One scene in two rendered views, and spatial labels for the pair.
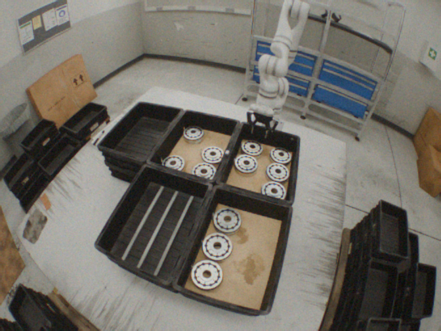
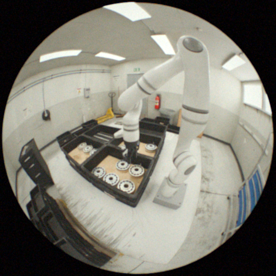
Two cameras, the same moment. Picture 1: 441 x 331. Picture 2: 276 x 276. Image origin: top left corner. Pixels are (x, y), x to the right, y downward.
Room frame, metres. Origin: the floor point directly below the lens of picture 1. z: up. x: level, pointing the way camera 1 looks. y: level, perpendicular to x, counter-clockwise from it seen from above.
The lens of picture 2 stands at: (0.81, -0.53, 1.34)
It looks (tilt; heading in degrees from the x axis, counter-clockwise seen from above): 31 degrees down; 98
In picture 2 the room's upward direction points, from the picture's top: 1 degrees clockwise
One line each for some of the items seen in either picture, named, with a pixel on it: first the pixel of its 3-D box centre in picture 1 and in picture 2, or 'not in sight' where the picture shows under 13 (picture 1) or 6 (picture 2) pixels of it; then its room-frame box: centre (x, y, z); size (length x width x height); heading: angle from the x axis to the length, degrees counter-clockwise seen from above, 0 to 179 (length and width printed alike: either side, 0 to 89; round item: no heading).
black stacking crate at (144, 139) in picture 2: (197, 149); (136, 146); (0.71, 0.11, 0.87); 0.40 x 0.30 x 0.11; 164
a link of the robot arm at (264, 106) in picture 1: (265, 100); (127, 131); (0.71, -0.16, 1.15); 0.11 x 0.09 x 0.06; 158
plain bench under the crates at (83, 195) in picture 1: (191, 221); (128, 175); (0.60, 0.16, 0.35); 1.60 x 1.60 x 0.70; 68
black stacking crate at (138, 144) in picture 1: (143, 135); (147, 132); (0.79, 0.40, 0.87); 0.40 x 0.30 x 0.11; 164
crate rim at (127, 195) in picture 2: (264, 158); (116, 165); (0.62, -0.18, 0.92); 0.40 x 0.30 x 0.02; 164
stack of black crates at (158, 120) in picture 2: (45, 149); (161, 126); (1.13, 1.78, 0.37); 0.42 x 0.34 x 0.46; 158
